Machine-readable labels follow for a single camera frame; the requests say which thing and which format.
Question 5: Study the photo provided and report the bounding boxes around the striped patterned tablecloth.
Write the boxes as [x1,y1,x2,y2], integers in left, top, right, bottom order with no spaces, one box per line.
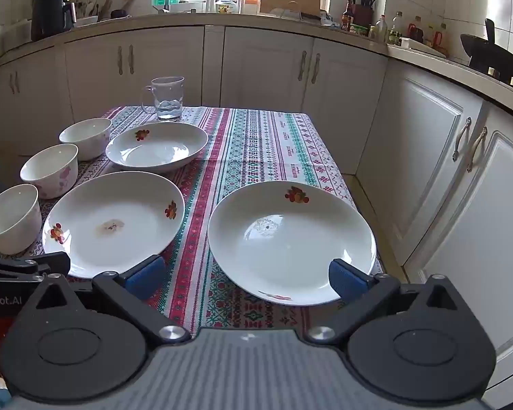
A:
[0,106,385,338]

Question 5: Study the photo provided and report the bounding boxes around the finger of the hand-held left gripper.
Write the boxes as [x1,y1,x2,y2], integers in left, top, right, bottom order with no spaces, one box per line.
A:
[0,252,71,283]

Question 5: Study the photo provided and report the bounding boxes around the white plastic tray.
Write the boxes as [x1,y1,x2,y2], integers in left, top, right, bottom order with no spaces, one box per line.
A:
[399,36,449,58]

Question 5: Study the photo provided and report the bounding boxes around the white cabinet door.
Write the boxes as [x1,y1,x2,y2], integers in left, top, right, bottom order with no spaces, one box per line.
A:
[224,27,315,112]
[125,27,205,109]
[421,100,513,398]
[385,62,485,265]
[65,34,127,122]
[308,38,388,176]
[14,47,68,154]

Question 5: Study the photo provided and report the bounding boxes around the white plate fruit print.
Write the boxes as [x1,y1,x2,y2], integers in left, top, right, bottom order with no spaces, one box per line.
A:
[105,122,209,174]
[42,171,186,279]
[207,180,377,307]

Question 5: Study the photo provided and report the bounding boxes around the clear glass mug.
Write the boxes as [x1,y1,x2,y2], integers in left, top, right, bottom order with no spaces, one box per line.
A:
[142,76,185,122]

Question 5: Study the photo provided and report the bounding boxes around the white ceramic bowl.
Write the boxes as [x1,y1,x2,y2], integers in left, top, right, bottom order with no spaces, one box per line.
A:
[59,118,113,162]
[0,183,42,256]
[20,143,79,200]

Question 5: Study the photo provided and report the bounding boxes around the dark knife block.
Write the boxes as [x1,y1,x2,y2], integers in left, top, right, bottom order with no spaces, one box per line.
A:
[351,0,377,28]

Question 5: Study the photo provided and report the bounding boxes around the clear bottle green label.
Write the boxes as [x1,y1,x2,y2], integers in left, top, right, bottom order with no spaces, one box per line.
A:
[390,12,405,45]

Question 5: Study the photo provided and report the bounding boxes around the black air fryer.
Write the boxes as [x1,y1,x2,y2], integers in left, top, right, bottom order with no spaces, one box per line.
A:
[31,0,78,42]

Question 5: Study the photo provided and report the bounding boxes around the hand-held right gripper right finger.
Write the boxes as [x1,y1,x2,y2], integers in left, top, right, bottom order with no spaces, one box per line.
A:
[304,258,458,344]

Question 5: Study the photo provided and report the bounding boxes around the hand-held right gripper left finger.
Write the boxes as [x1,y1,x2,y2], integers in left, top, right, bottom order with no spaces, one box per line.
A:
[34,255,192,344]

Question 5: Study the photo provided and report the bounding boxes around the black wok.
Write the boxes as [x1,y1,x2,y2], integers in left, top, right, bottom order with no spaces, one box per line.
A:
[460,18,513,80]

